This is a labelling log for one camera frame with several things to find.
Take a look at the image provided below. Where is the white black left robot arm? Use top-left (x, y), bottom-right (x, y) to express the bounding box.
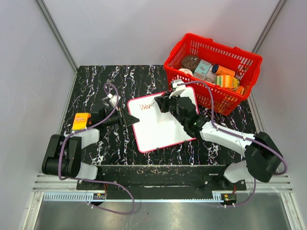
top-left (42, 107), bottom-right (140, 190)

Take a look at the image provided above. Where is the orange yellow snack box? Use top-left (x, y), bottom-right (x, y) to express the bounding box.
top-left (72, 113), bottom-right (91, 131)

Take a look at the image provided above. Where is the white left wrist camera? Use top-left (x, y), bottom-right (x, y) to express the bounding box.
top-left (107, 93), bottom-right (121, 108)

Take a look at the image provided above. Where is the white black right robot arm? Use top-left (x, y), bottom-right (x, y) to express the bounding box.
top-left (154, 92), bottom-right (283, 190)

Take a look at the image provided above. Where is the red plastic shopping basket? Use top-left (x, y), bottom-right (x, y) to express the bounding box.
top-left (164, 33), bottom-right (262, 115)

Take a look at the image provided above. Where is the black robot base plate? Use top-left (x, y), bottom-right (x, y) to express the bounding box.
top-left (76, 164), bottom-right (247, 200)

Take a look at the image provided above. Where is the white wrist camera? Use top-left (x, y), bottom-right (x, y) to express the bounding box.
top-left (107, 93), bottom-right (121, 108)
top-left (169, 79), bottom-right (186, 99)

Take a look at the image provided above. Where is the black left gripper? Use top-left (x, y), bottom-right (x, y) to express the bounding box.
top-left (102, 106), bottom-right (139, 128)

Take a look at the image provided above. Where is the pink framed whiteboard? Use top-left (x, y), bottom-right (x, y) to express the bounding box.
top-left (127, 92), bottom-right (195, 153)

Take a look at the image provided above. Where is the brown bread loaf package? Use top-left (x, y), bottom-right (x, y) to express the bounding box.
top-left (180, 55), bottom-right (201, 71)

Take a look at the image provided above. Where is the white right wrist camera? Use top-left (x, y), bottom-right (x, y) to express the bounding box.
top-left (169, 79), bottom-right (186, 99)

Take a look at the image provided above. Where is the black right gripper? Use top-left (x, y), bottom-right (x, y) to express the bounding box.
top-left (156, 90), bottom-right (187, 126)

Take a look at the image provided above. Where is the yellow green sponge pack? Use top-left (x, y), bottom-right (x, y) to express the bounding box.
top-left (215, 75), bottom-right (239, 88)

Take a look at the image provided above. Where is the teal white small box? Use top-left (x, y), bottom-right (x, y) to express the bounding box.
top-left (193, 59), bottom-right (212, 76)

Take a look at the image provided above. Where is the white slotted cable duct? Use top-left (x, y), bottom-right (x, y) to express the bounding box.
top-left (44, 192), bottom-right (106, 202)

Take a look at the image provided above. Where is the orange bottle with blue cap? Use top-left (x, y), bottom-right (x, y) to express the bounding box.
top-left (212, 64), bottom-right (236, 77)

